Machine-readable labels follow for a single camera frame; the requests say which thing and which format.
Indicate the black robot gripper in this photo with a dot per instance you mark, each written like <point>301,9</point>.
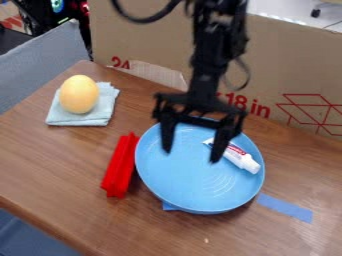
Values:
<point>198,107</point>

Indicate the red rectangular block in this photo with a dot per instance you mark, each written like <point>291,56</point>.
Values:
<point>121,167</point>

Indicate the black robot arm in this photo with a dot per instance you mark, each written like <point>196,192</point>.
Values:
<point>220,41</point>

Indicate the black robot base with lights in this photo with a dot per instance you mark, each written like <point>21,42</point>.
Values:
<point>46,14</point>

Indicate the blue plastic plate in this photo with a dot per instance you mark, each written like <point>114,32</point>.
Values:
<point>182,177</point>

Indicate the yellow egg shaped object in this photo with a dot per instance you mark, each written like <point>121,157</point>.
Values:
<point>79,94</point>

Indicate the white toothpaste tube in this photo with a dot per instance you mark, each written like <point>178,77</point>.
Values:
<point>241,159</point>

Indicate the light blue folded cloth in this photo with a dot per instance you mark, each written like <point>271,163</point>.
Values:
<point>100,115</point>

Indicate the blue tape strip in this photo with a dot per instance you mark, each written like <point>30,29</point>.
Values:
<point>287,208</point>

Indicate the grey fabric panel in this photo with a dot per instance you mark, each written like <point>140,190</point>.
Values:
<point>37,61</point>

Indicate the brown cardboard box wall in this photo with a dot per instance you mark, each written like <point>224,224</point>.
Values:
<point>295,57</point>

